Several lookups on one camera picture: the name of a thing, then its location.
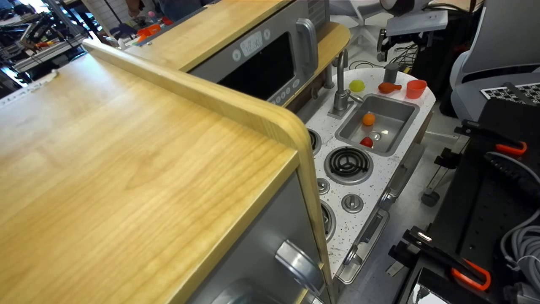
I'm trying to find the wooden white toy kitchen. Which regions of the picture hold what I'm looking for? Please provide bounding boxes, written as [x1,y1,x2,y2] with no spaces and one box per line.
[0,0,437,304]

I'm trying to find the black cabinet wooden top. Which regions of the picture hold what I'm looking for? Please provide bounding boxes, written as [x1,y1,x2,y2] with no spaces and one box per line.
[418,2,486,117]

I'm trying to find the coiled gray cable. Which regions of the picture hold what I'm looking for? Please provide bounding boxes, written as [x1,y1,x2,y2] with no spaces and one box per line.
[498,208,540,289]

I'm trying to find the orange toy pieces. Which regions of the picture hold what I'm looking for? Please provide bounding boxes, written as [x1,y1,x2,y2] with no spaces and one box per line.
[135,14,179,43]

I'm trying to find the orange toy drumstick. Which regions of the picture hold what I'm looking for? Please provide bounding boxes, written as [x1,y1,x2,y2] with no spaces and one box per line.
[376,81,403,97]

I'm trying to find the gray perforated metal plate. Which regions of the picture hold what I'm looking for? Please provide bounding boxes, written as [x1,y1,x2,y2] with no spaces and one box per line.
[479,81,540,107]

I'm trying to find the gray toy faucet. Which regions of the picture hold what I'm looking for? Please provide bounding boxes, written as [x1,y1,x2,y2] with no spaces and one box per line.
[331,49,364,117]

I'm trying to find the black stand foot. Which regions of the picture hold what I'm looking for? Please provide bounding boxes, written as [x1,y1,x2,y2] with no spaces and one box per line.
[420,147,464,210]

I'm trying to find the orange toy cup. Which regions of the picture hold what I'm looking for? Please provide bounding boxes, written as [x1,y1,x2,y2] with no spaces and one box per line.
[403,78,429,102]

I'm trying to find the black ribbed tool handle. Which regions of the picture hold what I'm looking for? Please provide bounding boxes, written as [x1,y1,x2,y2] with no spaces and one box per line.
[486,151,540,201]

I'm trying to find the black perforated breadboard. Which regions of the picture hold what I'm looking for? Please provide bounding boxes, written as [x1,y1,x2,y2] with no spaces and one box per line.
[393,151,540,304]

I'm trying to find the gray cabinet door handle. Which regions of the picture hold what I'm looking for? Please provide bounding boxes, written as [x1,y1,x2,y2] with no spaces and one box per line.
[383,142,427,210]

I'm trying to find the metal toy sink basin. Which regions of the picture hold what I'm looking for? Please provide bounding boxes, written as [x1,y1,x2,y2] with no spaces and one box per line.
[334,93,420,159]

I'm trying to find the black coil stove burner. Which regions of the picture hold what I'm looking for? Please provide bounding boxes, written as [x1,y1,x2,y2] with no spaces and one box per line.
[319,201,337,244]
[307,129,324,157]
[324,146,375,186]

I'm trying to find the yellow-green toy ball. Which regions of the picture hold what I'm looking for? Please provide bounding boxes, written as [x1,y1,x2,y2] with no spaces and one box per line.
[348,78,368,95]

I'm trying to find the silver side door handle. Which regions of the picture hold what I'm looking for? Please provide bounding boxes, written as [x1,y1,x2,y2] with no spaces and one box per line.
[273,239,327,298]

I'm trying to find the black clamp orange handle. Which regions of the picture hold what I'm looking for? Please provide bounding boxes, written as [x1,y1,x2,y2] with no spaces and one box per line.
[454,120,530,159]
[388,225,494,294]

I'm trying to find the gray toy microwave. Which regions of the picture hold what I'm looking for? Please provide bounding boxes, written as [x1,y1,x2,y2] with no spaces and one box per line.
[191,0,331,109]

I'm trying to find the silver oven door handle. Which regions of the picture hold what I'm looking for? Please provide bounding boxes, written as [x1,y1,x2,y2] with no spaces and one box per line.
[336,208,391,286]

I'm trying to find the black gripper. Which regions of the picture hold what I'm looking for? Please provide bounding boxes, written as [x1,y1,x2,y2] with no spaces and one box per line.
[376,27,422,70]

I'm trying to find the black equipment rack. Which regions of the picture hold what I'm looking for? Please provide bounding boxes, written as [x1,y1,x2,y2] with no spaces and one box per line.
[0,0,91,75]

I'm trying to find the gray padded chair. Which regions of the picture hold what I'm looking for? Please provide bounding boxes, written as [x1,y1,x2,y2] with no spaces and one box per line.
[449,0,540,124]

